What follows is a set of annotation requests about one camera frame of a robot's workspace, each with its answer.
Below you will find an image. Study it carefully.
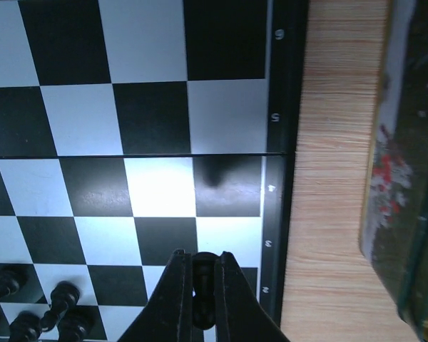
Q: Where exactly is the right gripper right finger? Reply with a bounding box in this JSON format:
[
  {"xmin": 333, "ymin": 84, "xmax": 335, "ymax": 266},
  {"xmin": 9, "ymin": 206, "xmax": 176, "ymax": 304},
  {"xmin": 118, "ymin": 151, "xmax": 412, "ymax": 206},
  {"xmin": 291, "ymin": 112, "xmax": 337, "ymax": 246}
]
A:
[{"xmin": 214, "ymin": 252, "xmax": 288, "ymax": 342}]

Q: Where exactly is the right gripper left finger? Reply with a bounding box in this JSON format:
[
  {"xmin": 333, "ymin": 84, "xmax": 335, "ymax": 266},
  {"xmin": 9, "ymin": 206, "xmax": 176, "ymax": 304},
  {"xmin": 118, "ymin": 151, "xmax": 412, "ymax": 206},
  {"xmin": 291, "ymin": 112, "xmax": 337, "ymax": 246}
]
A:
[{"xmin": 119, "ymin": 249, "xmax": 193, "ymax": 342}]

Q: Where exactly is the black pawn piece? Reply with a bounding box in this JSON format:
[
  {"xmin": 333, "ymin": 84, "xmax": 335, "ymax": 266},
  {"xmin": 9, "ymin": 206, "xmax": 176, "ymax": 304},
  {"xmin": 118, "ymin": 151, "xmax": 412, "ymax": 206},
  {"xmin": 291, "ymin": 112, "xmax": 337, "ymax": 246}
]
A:
[
  {"xmin": 192, "ymin": 252, "xmax": 218, "ymax": 331},
  {"xmin": 0, "ymin": 268, "xmax": 26, "ymax": 300}
]

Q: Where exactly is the black chess piece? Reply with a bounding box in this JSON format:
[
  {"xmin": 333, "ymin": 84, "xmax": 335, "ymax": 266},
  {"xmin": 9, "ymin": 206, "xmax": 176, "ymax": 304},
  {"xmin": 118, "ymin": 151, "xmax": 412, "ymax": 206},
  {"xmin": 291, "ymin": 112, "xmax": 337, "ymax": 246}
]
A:
[
  {"xmin": 58, "ymin": 311, "xmax": 94, "ymax": 342},
  {"xmin": 9, "ymin": 311, "xmax": 41, "ymax": 342},
  {"xmin": 40, "ymin": 281, "xmax": 81, "ymax": 332}
]

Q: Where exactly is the gold metal tin tray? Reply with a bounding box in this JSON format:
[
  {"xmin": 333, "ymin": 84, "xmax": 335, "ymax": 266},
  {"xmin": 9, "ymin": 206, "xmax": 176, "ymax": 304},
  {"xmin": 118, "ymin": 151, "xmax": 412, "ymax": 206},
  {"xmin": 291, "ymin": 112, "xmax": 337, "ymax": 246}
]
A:
[{"xmin": 359, "ymin": 1, "xmax": 428, "ymax": 341}]

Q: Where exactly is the black white chessboard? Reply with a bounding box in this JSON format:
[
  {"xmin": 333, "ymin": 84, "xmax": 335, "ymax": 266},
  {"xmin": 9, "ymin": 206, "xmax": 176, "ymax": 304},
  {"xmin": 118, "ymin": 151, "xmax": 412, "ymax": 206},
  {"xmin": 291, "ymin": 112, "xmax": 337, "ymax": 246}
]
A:
[{"xmin": 0, "ymin": 1, "xmax": 309, "ymax": 341}]

